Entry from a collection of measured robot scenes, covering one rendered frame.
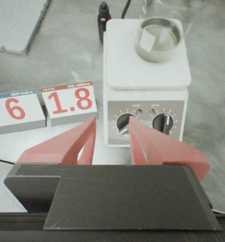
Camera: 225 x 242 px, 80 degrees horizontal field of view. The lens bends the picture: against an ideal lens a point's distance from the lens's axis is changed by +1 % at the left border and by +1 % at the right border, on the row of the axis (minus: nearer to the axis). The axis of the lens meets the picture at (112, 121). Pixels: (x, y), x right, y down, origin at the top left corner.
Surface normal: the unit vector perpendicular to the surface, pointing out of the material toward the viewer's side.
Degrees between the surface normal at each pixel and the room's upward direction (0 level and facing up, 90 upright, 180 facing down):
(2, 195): 0
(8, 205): 0
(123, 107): 30
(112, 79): 0
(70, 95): 40
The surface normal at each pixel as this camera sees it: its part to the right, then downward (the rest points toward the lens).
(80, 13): 0.00, -0.25
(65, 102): 0.11, 0.42
